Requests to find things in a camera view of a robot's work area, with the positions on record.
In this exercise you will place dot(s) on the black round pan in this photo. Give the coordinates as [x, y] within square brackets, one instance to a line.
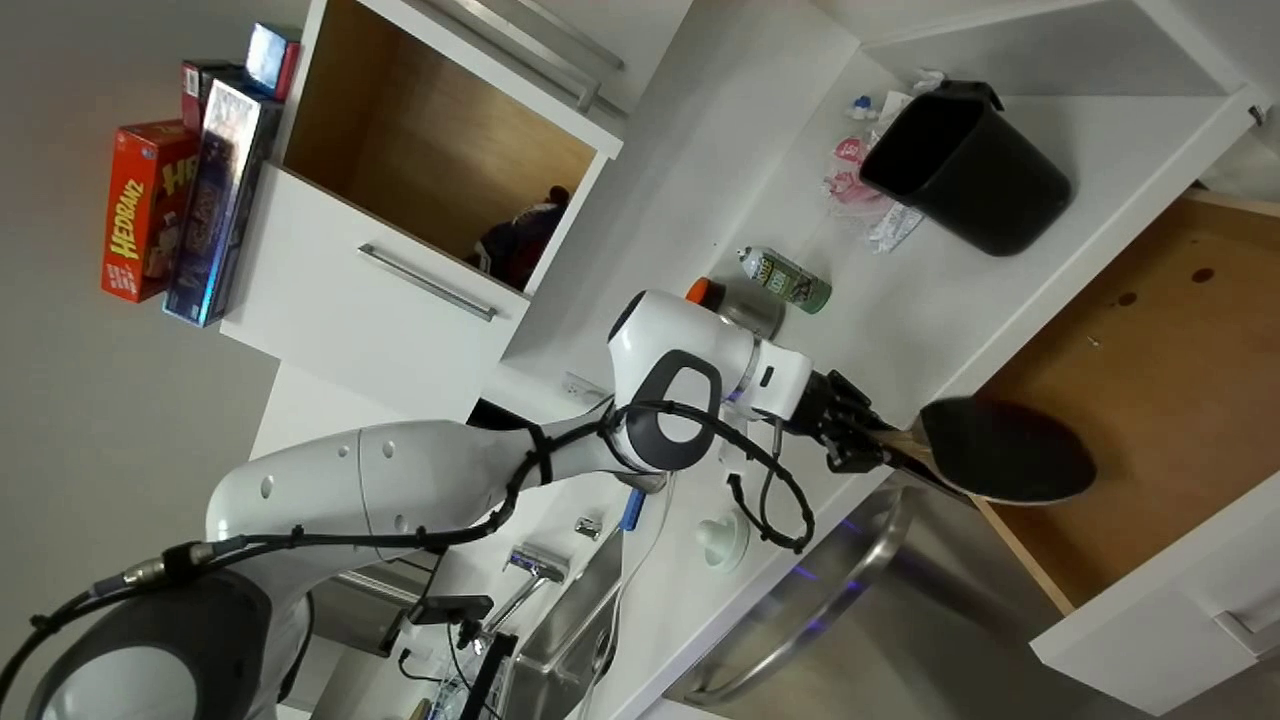
[1004, 454]

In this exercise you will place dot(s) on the black landfill bin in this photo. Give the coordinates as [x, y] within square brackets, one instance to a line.
[965, 165]

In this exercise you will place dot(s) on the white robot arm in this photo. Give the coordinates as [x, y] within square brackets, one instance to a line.
[401, 482]

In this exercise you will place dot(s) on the dark blue board game box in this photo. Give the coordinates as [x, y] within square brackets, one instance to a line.
[221, 203]

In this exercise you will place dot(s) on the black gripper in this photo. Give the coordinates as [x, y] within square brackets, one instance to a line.
[817, 405]

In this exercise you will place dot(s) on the white wall cabinet wood interior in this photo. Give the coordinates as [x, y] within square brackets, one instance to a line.
[401, 144]

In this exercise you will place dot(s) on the maroon board game box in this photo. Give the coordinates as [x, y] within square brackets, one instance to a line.
[206, 82]

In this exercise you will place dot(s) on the pink sachets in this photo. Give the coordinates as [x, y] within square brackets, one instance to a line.
[855, 174]

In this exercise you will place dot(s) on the small blue game box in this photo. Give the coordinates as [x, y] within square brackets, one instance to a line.
[270, 62]

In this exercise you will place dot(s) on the red board game box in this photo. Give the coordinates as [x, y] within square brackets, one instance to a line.
[142, 213]

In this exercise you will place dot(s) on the white blue package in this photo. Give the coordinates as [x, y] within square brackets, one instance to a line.
[537, 560]

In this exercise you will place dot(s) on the white drawer wood interior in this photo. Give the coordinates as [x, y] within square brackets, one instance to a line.
[1172, 346]

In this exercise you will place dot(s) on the black device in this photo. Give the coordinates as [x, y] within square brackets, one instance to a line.
[497, 411]

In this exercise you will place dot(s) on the white cabinet door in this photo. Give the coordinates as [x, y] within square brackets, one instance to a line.
[521, 62]

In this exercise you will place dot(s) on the white sachets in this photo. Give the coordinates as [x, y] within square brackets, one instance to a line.
[895, 228]

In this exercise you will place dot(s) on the small steel pot orange lid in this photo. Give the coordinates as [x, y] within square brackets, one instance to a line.
[751, 308]

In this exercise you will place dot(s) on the small white creamer cups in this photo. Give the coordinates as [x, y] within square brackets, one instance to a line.
[880, 104]

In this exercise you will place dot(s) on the dark maroon object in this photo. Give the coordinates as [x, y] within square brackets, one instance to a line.
[512, 247]

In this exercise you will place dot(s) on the steel box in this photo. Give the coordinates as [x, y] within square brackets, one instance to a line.
[564, 642]

